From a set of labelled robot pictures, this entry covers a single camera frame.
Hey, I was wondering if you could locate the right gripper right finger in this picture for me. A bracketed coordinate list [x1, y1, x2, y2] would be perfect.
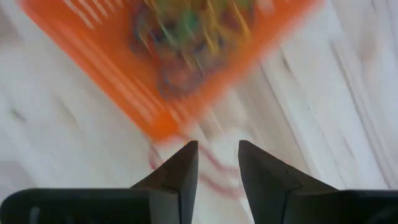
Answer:
[238, 139, 398, 224]

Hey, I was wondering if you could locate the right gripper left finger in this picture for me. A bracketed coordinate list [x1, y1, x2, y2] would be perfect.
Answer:
[0, 140, 199, 224]

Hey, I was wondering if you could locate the red rubber band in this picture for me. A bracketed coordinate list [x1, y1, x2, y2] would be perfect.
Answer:
[147, 136, 245, 200]

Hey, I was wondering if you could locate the green rubber band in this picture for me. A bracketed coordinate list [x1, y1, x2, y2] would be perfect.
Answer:
[176, 8, 200, 35]

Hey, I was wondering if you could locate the orange plastic basket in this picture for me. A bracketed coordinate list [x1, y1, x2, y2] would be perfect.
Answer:
[16, 0, 325, 143]

